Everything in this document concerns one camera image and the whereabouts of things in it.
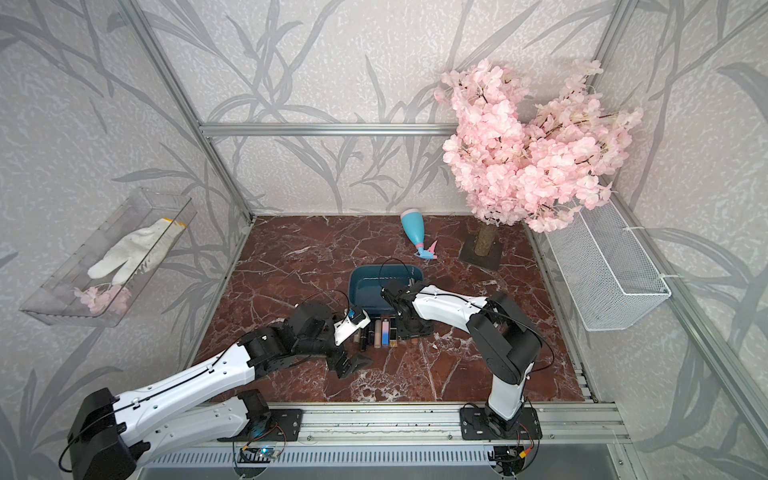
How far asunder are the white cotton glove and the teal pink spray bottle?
27.2 inches

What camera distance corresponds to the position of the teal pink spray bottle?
1102mm

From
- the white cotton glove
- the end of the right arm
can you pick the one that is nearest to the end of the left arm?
the end of the right arm

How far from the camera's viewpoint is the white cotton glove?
0.64 meters

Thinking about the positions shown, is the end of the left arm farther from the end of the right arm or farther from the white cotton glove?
the white cotton glove
